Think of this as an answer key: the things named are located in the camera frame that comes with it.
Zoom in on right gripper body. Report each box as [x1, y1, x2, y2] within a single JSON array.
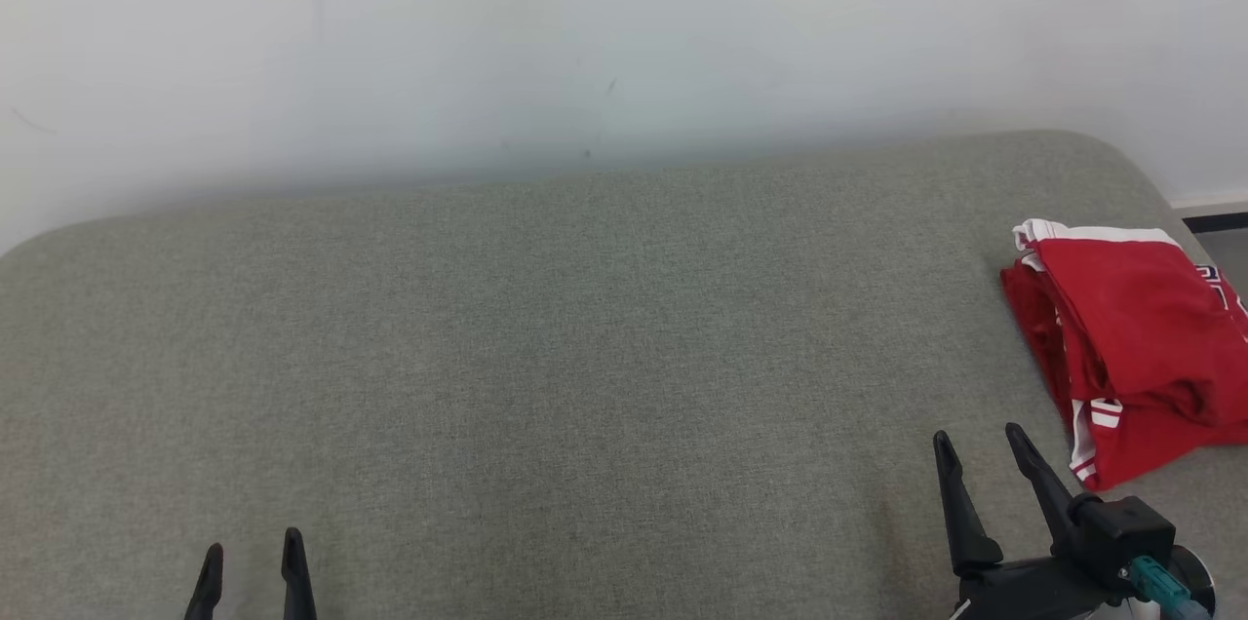
[[955, 556, 1123, 620]]

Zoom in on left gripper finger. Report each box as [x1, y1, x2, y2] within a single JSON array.
[[281, 526, 319, 620], [184, 542, 225, 620]]

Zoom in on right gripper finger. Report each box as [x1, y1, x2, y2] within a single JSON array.
[[1005, 422, 1084, 559], [933, 430, 1004, 578]]

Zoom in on red basketball jersey with lettering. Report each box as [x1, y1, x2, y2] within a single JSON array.
[[1000, 259, 1248, 492]]

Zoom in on red garment white trim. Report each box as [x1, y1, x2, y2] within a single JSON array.
[[1012, 218, 1248, 428]]

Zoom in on white and black baseboard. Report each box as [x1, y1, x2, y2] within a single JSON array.
[[1170, 198, 1248, 234]]

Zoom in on grey fabric sofa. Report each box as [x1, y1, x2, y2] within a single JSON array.
[[0, 130, 1248, 620]]

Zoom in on right teal connector cable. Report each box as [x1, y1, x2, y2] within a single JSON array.
[[1129, 557, 1210, 620]]

